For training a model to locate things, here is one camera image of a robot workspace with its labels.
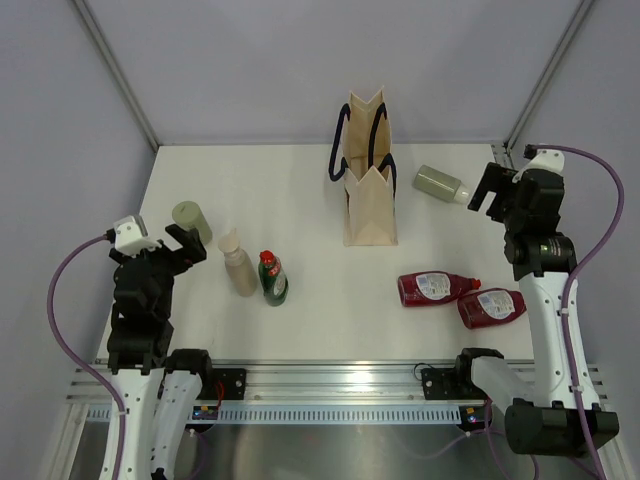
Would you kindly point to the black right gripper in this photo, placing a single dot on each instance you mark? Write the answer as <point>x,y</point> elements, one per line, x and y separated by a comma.
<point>498,179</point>

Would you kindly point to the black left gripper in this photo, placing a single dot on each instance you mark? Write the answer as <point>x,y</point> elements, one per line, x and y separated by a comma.
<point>192,251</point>

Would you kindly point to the sage green bottle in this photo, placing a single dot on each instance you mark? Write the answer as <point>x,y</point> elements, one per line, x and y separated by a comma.
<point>188,215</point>
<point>440,185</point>

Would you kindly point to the beige flip-cap bottle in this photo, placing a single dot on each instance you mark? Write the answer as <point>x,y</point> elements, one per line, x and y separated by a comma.
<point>238,264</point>

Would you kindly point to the green dish soap bottle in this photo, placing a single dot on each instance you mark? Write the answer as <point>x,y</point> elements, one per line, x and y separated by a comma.
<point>273,279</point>

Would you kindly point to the red bottle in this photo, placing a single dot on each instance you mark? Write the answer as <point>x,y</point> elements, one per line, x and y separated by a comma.
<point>492,307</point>
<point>432,288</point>

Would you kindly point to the beige canvas tote bag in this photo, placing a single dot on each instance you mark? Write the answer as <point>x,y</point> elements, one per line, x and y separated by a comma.
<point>361,160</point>

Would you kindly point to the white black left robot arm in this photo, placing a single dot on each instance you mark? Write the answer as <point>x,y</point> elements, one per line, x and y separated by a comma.
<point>152,387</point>

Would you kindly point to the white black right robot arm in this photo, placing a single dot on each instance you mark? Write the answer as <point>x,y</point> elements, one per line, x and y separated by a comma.
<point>560,414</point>

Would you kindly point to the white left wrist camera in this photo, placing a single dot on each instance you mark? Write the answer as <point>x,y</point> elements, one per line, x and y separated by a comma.
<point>131,236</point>

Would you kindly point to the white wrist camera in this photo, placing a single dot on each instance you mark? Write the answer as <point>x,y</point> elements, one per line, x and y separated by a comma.
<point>541,158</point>
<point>131,236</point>

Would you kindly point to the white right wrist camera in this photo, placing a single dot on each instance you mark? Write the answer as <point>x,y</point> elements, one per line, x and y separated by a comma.
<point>541,158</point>

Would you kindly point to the aluminium mounting rail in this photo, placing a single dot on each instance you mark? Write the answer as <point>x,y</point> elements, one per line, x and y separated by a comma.
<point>322,383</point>

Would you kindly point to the white slotted cable duct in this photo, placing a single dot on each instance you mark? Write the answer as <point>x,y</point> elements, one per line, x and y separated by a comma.
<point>242,414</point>

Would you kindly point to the right aluminium frame post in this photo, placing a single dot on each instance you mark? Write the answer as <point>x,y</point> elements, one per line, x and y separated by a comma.
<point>563,45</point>

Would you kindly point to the aluminium frame post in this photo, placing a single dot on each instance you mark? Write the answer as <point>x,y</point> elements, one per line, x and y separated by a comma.
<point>563,45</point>
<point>97,37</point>

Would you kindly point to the left aluminium frame post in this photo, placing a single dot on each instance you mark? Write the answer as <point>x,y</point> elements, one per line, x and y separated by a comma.
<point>97,37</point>

